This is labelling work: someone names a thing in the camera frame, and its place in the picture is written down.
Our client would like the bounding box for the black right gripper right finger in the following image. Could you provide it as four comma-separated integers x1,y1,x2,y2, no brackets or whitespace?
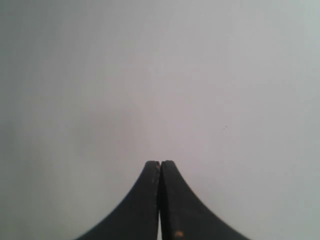
158,160,247,240

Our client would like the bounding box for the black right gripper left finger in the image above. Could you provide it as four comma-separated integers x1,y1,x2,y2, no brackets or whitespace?
78,161,160,240

